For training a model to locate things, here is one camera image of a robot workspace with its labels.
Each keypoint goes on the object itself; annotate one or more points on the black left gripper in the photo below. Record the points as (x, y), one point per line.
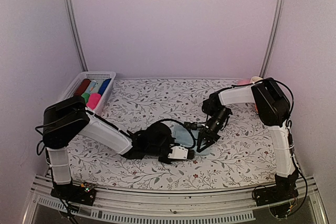
(166, 162)

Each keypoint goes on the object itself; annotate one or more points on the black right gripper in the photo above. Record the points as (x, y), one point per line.
(214, 136)

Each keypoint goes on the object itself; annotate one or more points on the light blue towel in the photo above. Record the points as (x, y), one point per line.
(183, 137)

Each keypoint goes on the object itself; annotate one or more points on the pink towel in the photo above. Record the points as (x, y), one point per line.
(93, 101)

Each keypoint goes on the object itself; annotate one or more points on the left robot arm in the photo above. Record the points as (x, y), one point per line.
(65, 120)

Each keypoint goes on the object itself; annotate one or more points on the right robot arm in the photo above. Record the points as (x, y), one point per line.
(274, 110)

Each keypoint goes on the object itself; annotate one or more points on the floral tablecloth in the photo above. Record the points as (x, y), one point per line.
(243, 155)

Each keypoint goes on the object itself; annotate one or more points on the pink saucer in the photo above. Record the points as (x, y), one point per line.
(243, 82)

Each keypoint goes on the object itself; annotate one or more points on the blue rolled towel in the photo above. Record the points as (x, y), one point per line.
(104, 86)

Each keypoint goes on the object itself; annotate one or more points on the cream mug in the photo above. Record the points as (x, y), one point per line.
(255, 79)

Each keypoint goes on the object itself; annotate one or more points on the green rolled towel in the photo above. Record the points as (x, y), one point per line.
(85, 96)

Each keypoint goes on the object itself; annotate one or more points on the teal patterned rolled towel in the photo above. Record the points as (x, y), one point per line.
(94, 86)

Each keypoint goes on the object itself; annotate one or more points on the white plastic basket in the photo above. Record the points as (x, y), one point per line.
(92, 76)

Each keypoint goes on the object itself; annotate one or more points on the dark red rolled towel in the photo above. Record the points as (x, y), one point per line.
(82, 87)

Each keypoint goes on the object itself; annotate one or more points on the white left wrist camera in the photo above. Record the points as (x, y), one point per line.
(181, 153)

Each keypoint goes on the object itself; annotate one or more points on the front aluminium rail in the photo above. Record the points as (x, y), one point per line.
(126, 205)

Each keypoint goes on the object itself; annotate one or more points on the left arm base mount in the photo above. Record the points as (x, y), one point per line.
(84, 193)

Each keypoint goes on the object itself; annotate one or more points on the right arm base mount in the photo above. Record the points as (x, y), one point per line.
(263, 195)

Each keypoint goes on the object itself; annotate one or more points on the right aluminium post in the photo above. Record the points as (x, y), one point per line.
(272, 37)

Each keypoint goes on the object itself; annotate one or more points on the aluminium post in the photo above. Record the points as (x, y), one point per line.
(272, 37)
(75, 34)

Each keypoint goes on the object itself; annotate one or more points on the left aluminium post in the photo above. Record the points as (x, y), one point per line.
(75, 34)

